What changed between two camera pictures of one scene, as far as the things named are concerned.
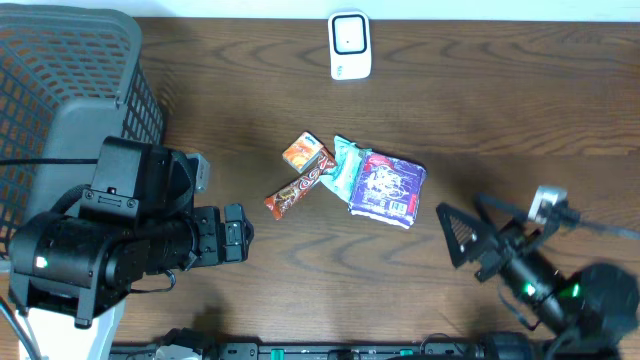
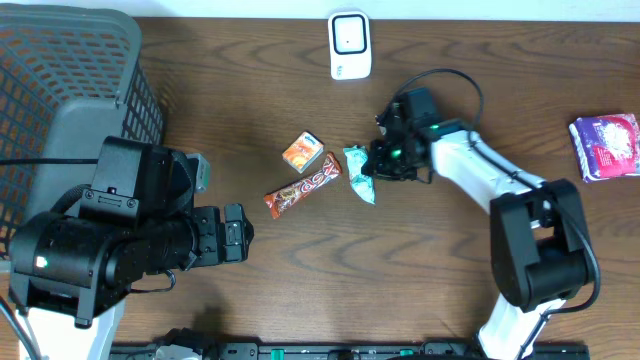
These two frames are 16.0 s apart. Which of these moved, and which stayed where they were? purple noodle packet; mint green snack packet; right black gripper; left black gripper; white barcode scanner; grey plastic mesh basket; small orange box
Moved: purple noodle packet; right black gripper; mint green snack packet
Stayed: white barcode scanner; left black gripper; small orange box; grey plastic mesh basket
